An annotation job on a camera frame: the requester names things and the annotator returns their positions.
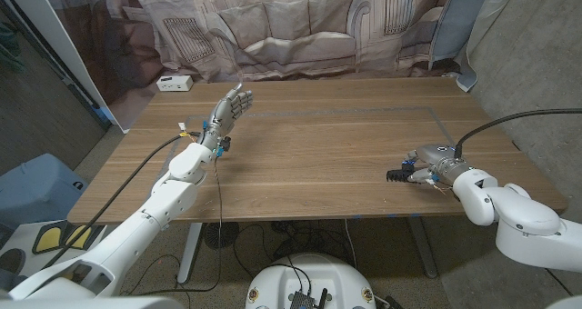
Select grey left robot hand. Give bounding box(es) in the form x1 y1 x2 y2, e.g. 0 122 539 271
198 82 255 152

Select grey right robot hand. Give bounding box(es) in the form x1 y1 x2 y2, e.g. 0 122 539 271
402 144 472 186

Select black claw hair clip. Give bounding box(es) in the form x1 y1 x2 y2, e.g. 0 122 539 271
386 161 417 184

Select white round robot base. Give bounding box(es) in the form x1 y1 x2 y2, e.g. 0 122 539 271
245 253 377 309

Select white power strip box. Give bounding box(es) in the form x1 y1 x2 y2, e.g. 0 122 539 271
156 75 195 93

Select grey table leg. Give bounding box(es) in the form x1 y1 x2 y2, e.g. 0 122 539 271
406 216 438 279

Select printed living room backdrop cloth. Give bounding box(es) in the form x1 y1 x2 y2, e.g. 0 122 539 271
38 0 522 133

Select black round floor disc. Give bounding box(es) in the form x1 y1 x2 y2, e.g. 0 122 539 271
203 221 240 250

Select white table leg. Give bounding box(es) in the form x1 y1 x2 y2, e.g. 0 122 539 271
176 222 204 285

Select yellow black foot pad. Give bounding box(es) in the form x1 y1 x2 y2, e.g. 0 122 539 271
32 224 64 254
63 224 95 250

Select white partition board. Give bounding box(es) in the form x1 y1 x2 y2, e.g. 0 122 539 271
0 0 131 134

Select black device with antenna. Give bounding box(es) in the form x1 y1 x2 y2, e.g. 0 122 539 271
288 288 329 309

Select blue grey plastic bin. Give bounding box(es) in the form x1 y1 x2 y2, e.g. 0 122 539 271
0 153 89 231

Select white floor platform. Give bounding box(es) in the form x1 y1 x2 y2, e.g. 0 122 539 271
0 220 108 283

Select right wrist signal wires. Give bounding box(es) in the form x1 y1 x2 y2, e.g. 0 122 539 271
425 176 454 196

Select wrist signal wires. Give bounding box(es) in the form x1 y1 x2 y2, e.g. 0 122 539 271
177 121 201 143
425 176 454 196

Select left wrist signal wires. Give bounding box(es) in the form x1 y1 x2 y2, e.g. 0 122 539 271
177 121 201 143

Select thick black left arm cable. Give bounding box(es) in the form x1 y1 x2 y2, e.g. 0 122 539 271
40 131 202 270

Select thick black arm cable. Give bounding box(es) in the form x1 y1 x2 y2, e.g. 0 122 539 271
40 131 202 270
453 107 582 160

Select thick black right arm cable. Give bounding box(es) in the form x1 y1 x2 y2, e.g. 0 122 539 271
453 107 582 160

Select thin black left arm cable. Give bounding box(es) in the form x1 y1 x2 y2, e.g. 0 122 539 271
120 156 225 297

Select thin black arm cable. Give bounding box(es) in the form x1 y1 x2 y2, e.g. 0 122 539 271
544 267 575 297
120 156 225 297

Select white floor cable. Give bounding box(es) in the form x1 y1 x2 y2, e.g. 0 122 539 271
344 218 359 270

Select black floor cable bundle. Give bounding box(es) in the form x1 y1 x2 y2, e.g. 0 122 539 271
231 219 360 281

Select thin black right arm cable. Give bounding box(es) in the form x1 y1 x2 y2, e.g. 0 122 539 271
544 267 575 297

